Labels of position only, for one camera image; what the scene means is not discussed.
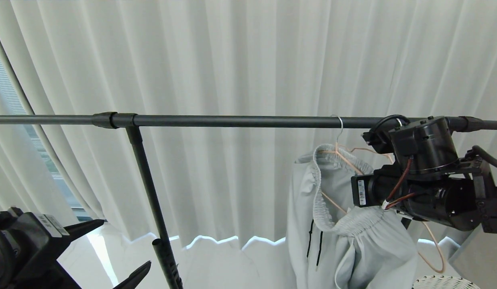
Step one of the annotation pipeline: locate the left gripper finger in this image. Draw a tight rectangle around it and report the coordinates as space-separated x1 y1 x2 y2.
63 219 106 246
111 261 152 289

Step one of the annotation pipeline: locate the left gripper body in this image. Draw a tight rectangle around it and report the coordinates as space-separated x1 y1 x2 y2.
14 229 85 289

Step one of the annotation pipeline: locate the black clothes rack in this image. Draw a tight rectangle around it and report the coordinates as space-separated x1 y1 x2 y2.
0 112 497 289

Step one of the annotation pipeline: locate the white laundry basket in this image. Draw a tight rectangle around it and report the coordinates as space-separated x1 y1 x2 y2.
411 275 482 289

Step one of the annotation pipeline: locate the white curtain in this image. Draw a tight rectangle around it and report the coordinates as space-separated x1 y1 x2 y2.
0 120 79 226
0 0 497 250

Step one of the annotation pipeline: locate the window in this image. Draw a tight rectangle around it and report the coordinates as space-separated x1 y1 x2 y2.
0 22 107 222

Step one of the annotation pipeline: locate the black cable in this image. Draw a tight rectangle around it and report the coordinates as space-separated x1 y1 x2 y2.
368 114 497 172

